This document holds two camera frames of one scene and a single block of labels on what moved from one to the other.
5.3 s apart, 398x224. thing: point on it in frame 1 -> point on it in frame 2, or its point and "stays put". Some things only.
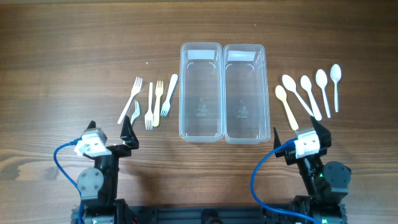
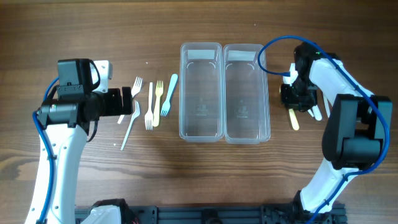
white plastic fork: [149, 116] stays put
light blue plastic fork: [166, 104] stays put
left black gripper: [115, 149] -> [126, 100]
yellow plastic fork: [158, 89] stays put
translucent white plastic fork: [137, 112] stays put
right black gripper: [292, 157] -> [288, 99]
